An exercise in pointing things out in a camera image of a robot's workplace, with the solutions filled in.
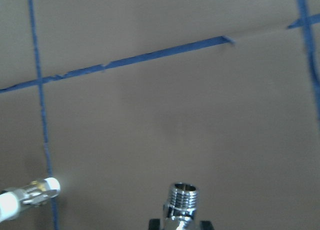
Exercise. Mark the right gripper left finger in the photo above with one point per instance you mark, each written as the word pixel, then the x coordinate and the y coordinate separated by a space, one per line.
pixel 155 224

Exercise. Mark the chrome angle valve fitting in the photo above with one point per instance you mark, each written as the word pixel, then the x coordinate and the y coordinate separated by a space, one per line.
pixel 180 208

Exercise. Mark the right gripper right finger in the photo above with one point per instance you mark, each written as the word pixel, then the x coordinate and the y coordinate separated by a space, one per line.
pixel 206 225

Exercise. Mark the white PPR brass fitting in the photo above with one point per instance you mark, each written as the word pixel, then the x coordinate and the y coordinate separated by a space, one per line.
pixel 16 200

